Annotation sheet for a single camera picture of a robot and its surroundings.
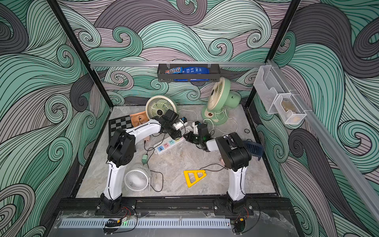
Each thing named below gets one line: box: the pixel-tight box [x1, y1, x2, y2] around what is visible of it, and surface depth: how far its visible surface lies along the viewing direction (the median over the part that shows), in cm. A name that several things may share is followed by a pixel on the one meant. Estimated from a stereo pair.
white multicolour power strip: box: [153, 136, 186, 155], surface depth 96 cm
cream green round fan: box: [145, 95, 177, 120], surface depth 100 cm
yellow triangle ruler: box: [183, 169, 207, 188], surface depth 85 cm
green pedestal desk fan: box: [201, 77, 242, 126], surface depth 95 cm
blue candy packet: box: [164, 66, 210, 75], surface depth 94 cm
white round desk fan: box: [123, 163, 153, 192], surface depth 76 cm
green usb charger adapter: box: [141, 154, 149, 165], surface depth 90 cm
